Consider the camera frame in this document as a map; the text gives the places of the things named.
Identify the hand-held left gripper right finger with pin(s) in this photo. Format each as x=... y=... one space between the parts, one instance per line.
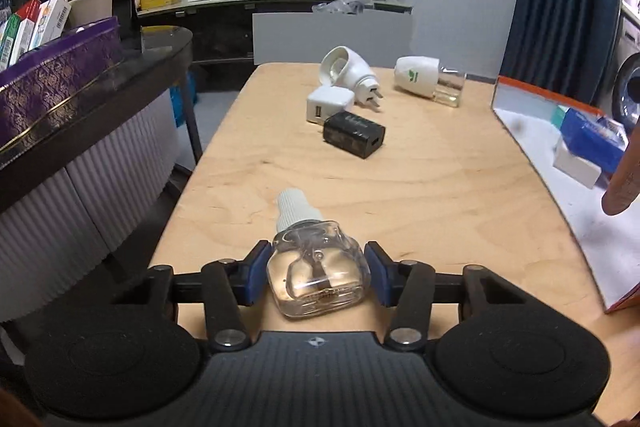
x=379 y=274

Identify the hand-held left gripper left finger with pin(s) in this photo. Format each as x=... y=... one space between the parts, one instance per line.
x=257 y=272

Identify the clear liquid refill bottle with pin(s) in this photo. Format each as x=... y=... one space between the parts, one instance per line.
x=315 y=267

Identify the white USB charger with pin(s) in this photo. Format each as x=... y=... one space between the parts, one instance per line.
x=327 y=104

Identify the white plug-in heater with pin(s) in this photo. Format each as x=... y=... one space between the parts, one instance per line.
x=350 y=67

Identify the white adapter box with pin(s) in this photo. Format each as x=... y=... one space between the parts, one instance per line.
x=575 y=167

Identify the green cartoon bandage box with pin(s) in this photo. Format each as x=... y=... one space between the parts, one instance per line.
x=560 y=117

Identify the blue floss pick box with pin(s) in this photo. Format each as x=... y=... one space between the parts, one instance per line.
x=590 y=142

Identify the brown cosmetic tube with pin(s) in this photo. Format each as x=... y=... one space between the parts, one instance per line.
x=625 y=187

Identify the black USB charger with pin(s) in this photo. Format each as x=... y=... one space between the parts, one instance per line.
x=350 y=132

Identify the black top ribbed counter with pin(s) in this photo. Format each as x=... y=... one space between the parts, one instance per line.
x=100 y=157

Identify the white green repellent heater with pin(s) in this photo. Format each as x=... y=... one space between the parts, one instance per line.
x=415 y=74

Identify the long TV cabinet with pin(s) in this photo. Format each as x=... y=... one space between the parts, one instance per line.
x=220 y=4

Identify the clear plastic packets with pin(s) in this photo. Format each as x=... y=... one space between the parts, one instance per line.
x=340 y=7

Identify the purple patterned box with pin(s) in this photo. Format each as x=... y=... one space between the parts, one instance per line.
x=55 y=82

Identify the beige plastic bin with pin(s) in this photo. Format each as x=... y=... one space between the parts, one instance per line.
x=90 y=9

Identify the washing machine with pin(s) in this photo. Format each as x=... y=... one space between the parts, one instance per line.
x=627 y=77

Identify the blue curtain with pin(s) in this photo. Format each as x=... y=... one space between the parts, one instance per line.
x=560 y=7

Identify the white orange medicine box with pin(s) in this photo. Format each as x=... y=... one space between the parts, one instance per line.
x=50 y=22

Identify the green white medicine box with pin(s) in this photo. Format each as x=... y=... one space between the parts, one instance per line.
x=12 y=42

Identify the red white medicine box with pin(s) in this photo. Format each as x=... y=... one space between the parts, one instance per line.
x=29 y=9

